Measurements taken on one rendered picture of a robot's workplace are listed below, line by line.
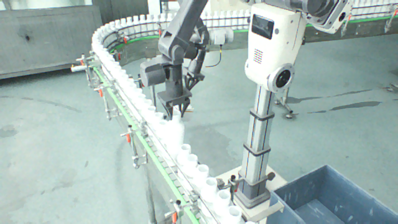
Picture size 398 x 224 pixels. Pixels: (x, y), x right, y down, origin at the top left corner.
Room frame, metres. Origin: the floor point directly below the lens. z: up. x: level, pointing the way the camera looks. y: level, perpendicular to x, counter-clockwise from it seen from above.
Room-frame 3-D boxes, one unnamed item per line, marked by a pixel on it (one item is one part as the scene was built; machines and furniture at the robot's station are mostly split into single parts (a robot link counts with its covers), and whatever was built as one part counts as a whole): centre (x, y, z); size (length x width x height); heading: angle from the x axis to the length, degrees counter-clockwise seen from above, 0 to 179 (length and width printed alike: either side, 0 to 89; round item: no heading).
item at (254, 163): (1.34, -0.36, 0.49); 0.13 x 0.13 x 0.40; 30
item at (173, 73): (0.80, 0.09, 1.43); 0.07 x 0.06 x 0.07; 121
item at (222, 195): (0.55, -0.07, 1.08); 0.06 x 0.06 x 0.17
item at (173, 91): (0.80, 0.08, 1.37); 0.10 x 0.07 x 0.07; 121
